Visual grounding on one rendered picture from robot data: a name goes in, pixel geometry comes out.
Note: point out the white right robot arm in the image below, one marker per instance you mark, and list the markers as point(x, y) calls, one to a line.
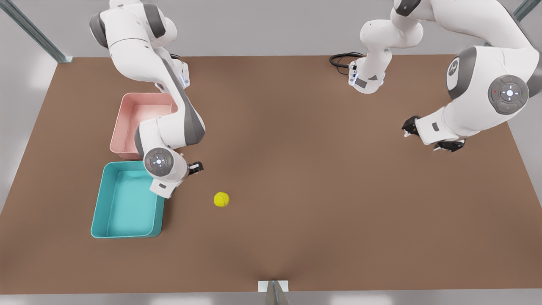
point(135, 59)

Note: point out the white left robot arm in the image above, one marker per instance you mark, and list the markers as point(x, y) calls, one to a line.
point(478, 101)

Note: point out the yellow tennis ball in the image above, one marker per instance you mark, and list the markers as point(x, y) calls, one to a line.
point(221, 199)

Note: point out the pink plastic tray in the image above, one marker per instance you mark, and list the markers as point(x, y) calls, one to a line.
point(139, 114)

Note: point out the teal plastic tray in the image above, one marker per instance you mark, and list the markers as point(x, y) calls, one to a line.
point(127, 203)

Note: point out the silver frame post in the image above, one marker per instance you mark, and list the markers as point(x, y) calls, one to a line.
point(34, 31)
point(274, 292)
point(525, 7)

